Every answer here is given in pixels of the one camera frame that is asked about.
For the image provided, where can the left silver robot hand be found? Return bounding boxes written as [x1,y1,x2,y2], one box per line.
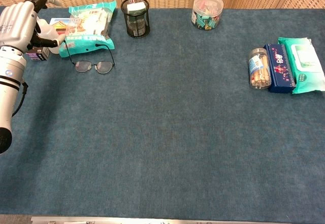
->
[0,0,67,54]

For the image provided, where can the thin-framed eyeglasses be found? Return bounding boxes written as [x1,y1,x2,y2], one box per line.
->
[62,40,115,75]

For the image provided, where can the translucent squeeze wash bottle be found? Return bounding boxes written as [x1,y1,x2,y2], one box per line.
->
[37,18,63,55]

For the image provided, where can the postcard with red building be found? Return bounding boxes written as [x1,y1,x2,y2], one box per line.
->
[49,17,73,37]

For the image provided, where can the teal white snack bag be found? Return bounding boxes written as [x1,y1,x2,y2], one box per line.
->
[58,0,117,58]

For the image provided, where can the black mesh pen holder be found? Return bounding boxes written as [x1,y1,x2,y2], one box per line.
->
[120,0,151,39]

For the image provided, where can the white green eraser box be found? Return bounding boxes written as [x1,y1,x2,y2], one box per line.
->
[126,2,147,13]

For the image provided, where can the blue felt table cover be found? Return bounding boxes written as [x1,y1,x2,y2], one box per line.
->
[0,5,325,221]

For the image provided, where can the clear jar of binder clips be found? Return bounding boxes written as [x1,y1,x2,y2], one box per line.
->
[191,0,224,31]

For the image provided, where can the clear jar of biscuit sticks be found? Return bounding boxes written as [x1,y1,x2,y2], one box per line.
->
[248,47,272,90]

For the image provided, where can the dark blue floral box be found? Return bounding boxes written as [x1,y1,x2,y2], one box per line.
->
[263,43,297,94]

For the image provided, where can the teal wet wipes pack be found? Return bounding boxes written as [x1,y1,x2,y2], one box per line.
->
[277,36,325,94]

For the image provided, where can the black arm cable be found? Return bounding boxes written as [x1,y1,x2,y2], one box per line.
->
[11,81,29,118]

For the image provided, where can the aluminium table edge rail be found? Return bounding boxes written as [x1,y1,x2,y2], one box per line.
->
[30,215,293,224]

